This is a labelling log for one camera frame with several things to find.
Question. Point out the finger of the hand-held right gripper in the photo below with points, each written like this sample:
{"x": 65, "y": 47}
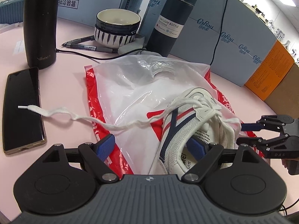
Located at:
{"x": 245, "y": 141}
{"x": 250, "y": 127}

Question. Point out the striped ceramic bowl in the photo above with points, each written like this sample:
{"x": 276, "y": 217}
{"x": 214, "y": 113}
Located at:
{"x": 109, "y": 39}

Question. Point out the brown cardboard box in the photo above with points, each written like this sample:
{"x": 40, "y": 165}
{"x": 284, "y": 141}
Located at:
{"x": 287, "y": 93}

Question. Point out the dark blue vacuum bottle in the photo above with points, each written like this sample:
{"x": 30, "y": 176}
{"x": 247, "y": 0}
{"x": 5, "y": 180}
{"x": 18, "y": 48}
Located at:
{"x": 161, "y": 44}

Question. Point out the black pen with white label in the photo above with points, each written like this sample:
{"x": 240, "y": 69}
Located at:
{"x": 93, "y": 47}

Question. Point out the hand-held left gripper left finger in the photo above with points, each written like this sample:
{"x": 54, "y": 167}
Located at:
{"x": 106, "y": 148}

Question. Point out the orange cardboard box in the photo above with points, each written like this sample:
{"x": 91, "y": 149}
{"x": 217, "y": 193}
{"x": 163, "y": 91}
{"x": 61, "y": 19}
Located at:
{"x": 268, "y": 74}

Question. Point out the wall lettering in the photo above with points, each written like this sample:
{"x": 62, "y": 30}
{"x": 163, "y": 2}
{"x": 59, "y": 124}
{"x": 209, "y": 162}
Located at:
{"x": 273, "y": 28}

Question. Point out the grey cloth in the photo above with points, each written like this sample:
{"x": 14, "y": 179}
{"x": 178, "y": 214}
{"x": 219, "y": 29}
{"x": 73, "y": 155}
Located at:
{"x": 135, "y": 45}

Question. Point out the black smartphone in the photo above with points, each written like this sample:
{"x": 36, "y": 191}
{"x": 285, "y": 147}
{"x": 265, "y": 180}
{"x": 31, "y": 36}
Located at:
{"x": 21, "y": 133}

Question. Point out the dark blue ceramic bowl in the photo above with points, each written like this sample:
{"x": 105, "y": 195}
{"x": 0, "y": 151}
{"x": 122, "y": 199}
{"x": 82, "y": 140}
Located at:
{"x": 116, "y": 29}

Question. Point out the black marker pen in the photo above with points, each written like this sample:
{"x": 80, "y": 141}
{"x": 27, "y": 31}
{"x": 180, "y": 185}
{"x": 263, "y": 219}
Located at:
{"x": 79, "y": 39}

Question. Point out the white paper slip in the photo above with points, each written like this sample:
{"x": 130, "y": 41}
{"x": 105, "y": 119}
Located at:
{"x": 18, "y": 47}

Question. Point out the small teal box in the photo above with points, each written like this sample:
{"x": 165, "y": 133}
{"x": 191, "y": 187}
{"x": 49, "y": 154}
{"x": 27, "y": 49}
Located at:
{"x": 11, "y": 11}

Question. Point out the black thermos bottle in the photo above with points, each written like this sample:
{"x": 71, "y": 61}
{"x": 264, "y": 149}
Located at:
{"x": 39, "y": 39}

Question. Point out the large light blue cardboard box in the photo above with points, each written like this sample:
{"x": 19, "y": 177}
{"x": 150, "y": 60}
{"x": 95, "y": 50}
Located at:
{"x": 205, "y": 4}

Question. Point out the red and white plastic bag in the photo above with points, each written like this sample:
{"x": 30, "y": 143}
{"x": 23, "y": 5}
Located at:
{"x": 130, "y": 91}

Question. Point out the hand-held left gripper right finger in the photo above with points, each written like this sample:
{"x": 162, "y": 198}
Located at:
{"x": 197, "y": 148}

